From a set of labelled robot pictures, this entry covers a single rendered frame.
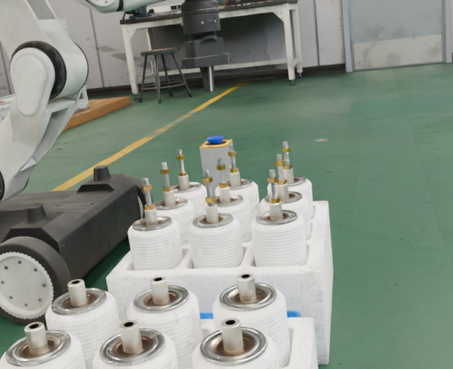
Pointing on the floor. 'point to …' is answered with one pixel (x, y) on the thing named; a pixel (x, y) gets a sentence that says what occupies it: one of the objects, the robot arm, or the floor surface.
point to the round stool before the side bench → (165, 72)
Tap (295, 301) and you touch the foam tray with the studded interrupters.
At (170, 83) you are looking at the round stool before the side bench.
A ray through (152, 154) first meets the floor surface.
